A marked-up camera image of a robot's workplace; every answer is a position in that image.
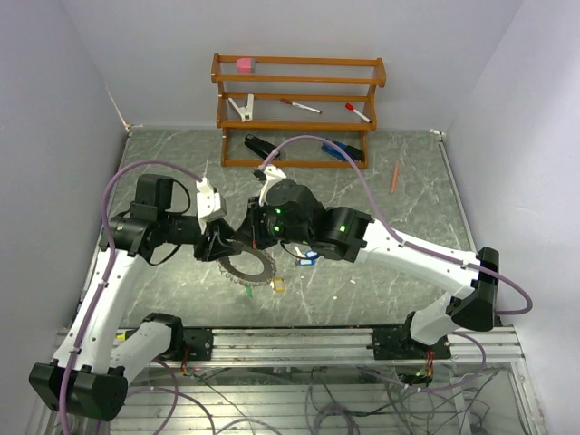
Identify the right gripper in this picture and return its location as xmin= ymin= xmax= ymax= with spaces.
xmin=234 ymin=194 xmax=313 ymax=250

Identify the metal disc keyring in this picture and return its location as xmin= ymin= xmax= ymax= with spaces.
xmin=217 ymin=249 xmax=277 ymax=298

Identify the yellow tag key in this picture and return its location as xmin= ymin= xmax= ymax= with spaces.
xmin=270 ymin=277 xmax=285 ymax=294

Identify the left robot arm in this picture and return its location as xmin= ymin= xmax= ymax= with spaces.
xmin=29 ymin=174 xmax=226 ymax=421

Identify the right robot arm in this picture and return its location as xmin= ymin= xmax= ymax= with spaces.
xmin=234 ymin=179 xmax=499 ymax=359

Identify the blue tag key lower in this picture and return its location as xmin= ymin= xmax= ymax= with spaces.
xmin=295 ymin=246 xmax=316 ymax=266

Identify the black stapler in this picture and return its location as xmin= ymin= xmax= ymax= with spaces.
xmin=244 ymin=134 xmax=281 ymax=160

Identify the white plastic clamp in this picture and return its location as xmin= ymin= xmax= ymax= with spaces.
xmin=227 ymin=93 xmax=255 ymax=122

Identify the blue stapler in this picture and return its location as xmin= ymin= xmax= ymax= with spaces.
xmin=321 ymin=138 xmax=366 ymax=162

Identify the red-capped marker pen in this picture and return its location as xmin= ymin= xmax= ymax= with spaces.
xmin=279 ymin=99 xmax=323 ymax=114

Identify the orange pencil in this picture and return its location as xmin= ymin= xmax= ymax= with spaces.
xmin=390 ymin=160 xmax=400 ymax=194

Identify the red-capped white marker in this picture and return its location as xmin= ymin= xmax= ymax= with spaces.
xmin=344 ymin=102 xmax=372 ymax=123

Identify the pink eraser block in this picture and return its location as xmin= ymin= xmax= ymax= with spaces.
xmin=235 ymin=57 xmax=256 ymax=73

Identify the wooden three-tier rack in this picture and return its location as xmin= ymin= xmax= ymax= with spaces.
xmin=210 ymin=53 xmax=387 ymax=168

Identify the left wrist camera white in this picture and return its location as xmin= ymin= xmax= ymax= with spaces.
xmin=196 ymin=178 xmax=227 ymax=224

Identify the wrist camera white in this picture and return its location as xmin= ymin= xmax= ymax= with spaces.
xmin=196 ymin=178 xmax=227 ymax=224
xmin=253 ymin=164 xmax=286 ymax=206

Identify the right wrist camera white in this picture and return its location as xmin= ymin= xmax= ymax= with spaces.
xmin=253 ymin=164 xmax=286 ymax=206

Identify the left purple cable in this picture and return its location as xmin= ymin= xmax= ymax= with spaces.
xmin=58 ymin=160 xmax=205 ymax=435

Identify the purple cable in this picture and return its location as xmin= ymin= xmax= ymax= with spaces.
xmin=260 ymin=134 xmax=534 ymax=394
xmin=58 ymin=160 xmax=205 ymax=435

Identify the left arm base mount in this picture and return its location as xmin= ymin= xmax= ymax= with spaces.
xmin=171 ymin=327 xmax=214 ymax=362

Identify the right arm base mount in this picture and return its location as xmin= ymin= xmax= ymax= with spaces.
xmin=367 ymin=324 xmax=451 ymax=361

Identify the aluminium frame rail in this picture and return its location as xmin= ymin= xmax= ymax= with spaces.
xmin=194 ymin=327 xmax=525 ymax=367

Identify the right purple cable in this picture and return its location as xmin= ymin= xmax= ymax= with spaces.
xmin=260 ymin=134 xmax=534 ymax=394

